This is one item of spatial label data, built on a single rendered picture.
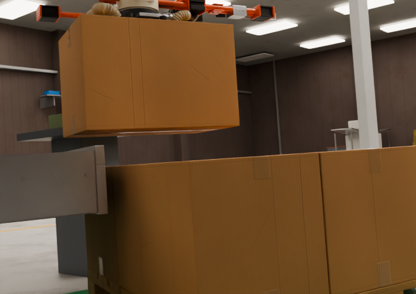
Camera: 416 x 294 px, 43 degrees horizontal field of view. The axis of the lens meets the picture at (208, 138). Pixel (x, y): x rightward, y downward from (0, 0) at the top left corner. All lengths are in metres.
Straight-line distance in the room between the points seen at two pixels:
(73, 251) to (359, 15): 3.41
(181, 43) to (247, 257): 0.94
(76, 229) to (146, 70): 1.15
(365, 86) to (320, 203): 3.59
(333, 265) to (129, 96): 0.90
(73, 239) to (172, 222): 1.50
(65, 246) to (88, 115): 1.20
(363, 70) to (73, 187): 3.77
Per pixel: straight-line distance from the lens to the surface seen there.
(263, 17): 2.44
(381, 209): 1.61
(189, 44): 1.99
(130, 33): 1.92
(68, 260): 2.88
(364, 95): 4.99
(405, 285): 1.70
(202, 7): 2.26
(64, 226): 2.87
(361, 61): 5.03
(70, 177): 1.61
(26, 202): 1.59
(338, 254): 1.51
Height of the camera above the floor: 0.54
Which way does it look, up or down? 2 degrees up
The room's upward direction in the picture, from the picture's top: 4 degrees counter-clockwise
